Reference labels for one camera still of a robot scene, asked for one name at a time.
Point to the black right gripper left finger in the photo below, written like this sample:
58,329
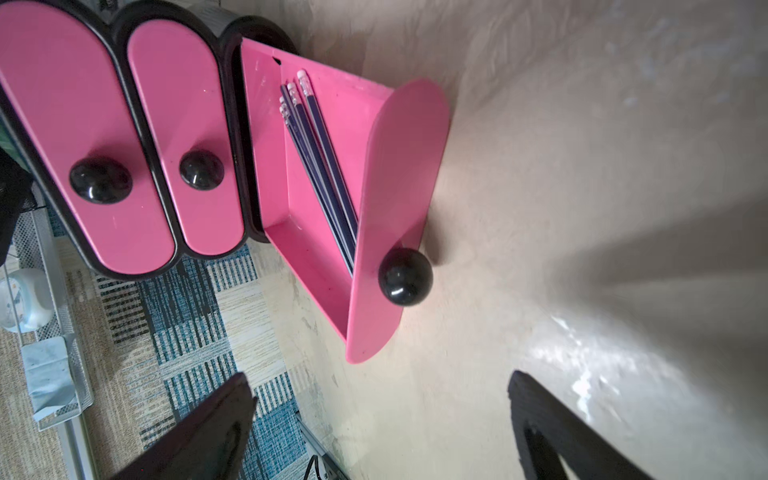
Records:
209,443

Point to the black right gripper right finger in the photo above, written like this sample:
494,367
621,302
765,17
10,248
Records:
549,437

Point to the black pencil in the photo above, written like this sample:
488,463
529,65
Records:
325,167
291,96

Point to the pink bottom drawer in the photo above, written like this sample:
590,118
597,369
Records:
389,143

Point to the pink drawer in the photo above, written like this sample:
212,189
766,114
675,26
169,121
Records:
178,81
62,85
389,143

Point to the black pink drawer unit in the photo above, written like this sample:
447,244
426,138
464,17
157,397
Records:
103,181

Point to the dark blue pencil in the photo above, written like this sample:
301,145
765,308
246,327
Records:
320,187
329,154

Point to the pink top drawer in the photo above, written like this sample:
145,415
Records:
62,85

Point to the light blue cloth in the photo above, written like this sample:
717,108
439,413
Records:
49,380

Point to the white round clock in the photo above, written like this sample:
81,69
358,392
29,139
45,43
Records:
26,302

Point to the white wire basket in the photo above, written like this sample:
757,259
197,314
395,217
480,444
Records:
33,246

